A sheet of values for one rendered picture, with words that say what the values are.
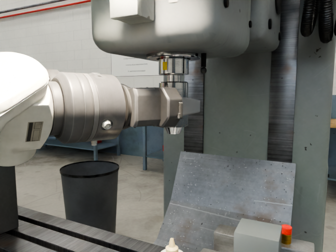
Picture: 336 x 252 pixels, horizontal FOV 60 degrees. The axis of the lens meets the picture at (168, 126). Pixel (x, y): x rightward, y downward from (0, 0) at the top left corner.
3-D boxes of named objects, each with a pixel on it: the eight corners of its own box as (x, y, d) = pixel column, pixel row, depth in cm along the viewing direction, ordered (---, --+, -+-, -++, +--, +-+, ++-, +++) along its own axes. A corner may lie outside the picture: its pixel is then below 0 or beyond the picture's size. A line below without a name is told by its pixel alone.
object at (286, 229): (291, 245, 44) (291, 229, 43) (279, 243, 44) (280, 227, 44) (291, 240, 45) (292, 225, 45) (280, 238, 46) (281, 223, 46)
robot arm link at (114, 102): (184, 73, 39) (100, 68, 32) (183, 144, 40) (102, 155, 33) (135, 77, 49) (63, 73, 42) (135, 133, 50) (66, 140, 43)
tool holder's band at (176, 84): (178, 88, 43) (178, 81, 43) (152, 88, 46) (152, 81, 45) (193, 88, 47) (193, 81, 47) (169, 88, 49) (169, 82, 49)
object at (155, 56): (187, 54, 40) (187, 48, 40) (135, 57, 44) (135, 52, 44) (208, 60, 47) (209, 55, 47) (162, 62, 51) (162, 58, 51)
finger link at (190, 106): (196, 115, 47) (165, 117, 43) (197, 95, 46) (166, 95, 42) (203, 116, 45) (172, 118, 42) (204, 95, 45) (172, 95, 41)
